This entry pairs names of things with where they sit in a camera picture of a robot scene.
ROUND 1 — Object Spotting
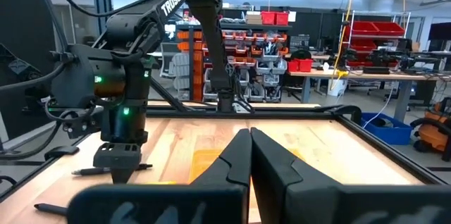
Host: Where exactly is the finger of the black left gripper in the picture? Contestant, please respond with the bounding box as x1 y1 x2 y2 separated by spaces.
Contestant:
110 167 137 185

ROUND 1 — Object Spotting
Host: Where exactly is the long wooden workbench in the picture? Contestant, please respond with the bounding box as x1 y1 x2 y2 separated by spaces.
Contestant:
287 68 440 123

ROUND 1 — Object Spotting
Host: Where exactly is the white drawer unit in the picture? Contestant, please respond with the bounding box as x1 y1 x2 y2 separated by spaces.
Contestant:
160 42 192 92

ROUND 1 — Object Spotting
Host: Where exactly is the black frame foot bracket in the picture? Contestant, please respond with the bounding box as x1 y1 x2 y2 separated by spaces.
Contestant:
44 144 81 162

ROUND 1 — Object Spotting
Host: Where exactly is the black lab equipment cluster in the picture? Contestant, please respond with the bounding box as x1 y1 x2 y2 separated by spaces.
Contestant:
343 46 415 74

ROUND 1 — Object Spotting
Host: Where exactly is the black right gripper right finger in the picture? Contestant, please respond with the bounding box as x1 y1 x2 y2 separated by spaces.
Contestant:
250 127 451 224

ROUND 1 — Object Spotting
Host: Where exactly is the yellow hanging cord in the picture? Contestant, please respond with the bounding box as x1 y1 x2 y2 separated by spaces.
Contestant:
330 0 357 91

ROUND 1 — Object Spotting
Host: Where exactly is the black aluminium table frame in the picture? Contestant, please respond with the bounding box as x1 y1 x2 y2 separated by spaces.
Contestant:
0 0 449 204

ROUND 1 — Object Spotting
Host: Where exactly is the slim black pen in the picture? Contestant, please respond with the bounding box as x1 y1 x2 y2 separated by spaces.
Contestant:
70 163 154 177

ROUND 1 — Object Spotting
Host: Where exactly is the blue plastic tote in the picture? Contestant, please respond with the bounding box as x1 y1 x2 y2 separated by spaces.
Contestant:
360 111 414 147

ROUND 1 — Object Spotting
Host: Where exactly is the white bucket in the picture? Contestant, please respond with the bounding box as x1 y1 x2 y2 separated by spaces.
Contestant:
326 77 349 97

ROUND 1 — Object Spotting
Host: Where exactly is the white cable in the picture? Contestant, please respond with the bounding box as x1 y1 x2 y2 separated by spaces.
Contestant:
362 86 397 130

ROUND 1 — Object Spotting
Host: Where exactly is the orange shop vacuum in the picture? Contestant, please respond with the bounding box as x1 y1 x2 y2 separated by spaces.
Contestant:
409 97 451 163

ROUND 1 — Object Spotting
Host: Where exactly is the black curved corner bracket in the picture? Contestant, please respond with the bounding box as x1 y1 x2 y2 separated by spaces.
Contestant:
330 104 364 125

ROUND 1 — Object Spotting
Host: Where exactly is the white rack with red bins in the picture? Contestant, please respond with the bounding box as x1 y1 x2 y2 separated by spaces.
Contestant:
340 11 412 69

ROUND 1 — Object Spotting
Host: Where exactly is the cardboard box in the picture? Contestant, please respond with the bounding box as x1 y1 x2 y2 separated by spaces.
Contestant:
245 11 264 25

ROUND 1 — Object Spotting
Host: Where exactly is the parts rack with orange bins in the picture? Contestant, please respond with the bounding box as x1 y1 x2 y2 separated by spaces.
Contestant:
175 23 293 104

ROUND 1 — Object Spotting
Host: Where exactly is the yellow highlighter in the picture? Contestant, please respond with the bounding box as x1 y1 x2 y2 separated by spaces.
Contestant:
143 180 178 186

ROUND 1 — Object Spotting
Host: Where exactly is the dark wall screen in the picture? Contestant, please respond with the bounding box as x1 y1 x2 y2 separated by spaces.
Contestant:
427 22 451 42

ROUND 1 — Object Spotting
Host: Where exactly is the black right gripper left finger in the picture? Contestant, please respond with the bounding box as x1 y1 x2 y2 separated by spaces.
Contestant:
66 127 252 224

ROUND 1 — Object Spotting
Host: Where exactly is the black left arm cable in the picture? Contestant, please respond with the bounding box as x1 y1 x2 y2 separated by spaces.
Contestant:
0 0 168 161

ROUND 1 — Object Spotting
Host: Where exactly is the black pen with brown barrel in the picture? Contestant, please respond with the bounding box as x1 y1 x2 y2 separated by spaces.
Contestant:
33 201 68 217

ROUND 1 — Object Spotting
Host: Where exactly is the orange perforated plastic lid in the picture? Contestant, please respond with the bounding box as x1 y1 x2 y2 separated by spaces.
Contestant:
187 147 308 185

